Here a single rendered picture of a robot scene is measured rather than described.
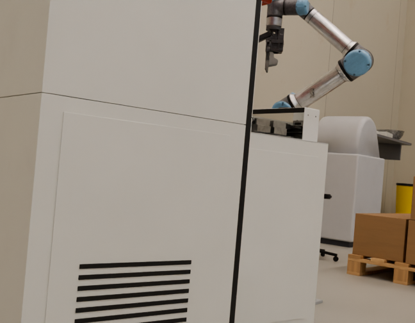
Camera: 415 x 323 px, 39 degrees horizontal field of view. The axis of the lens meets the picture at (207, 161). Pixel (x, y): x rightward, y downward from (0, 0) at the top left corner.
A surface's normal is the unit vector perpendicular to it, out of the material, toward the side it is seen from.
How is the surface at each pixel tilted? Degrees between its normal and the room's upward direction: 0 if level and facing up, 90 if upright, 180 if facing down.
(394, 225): 90
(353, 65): 101
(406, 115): 90
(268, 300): 90
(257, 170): 90
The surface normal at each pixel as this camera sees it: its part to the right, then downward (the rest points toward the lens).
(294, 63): 0.80, 0.06
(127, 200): 0.63, 0.04
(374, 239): -0.65, -0.07
